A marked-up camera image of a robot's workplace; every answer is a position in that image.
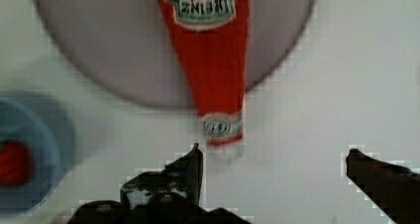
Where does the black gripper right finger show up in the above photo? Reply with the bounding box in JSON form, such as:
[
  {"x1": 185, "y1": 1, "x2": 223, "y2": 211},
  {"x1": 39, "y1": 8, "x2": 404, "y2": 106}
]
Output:
[{"x1": 346, "y1": 149, "x2": 420, "y2": 224}]

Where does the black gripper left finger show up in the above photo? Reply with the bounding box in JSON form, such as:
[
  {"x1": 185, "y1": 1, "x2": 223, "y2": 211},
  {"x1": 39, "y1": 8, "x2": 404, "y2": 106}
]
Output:
[{"x1": 120, "y1": 143, "x2": 203, "y2": 208}]

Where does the red ketchup bottle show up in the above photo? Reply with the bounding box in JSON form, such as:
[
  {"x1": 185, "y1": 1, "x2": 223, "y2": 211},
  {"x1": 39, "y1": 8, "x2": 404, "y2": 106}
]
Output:
[{"x1": 157, "y1": 0, "x2": 249, "y2": 161}]

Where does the lilac round plate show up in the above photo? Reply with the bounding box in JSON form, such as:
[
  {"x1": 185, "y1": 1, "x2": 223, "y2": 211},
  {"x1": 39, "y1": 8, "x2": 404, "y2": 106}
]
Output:
[{"x1": 33, "y1": 0, "x2": 316, "y2": 109}]

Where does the red strawberry in bowl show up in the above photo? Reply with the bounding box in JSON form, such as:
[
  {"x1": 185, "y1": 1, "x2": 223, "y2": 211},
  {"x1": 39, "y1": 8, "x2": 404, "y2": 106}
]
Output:
[{"x1": 0, "y1": 141, "x2": 32, "y2": 186}]

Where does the blue bowl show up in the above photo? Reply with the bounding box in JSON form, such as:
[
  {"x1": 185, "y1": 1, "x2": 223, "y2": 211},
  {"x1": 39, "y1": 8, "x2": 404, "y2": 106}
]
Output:
[{"x1": 1, "y1": 90, "x2": 75, "y2": 218}]

